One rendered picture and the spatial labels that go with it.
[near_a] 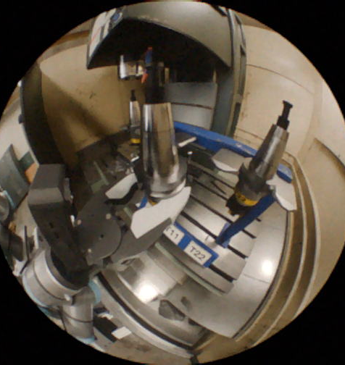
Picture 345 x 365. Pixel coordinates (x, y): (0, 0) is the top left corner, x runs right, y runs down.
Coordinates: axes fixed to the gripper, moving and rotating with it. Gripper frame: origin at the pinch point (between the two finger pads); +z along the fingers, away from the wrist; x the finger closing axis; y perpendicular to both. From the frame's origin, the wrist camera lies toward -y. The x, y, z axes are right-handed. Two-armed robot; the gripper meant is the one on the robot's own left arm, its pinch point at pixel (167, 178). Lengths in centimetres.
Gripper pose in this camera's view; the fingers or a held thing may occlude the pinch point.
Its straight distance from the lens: 15.0
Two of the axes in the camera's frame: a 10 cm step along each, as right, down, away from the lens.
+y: 0.0, 6.9, 7.3
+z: 6.8, -5.3, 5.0
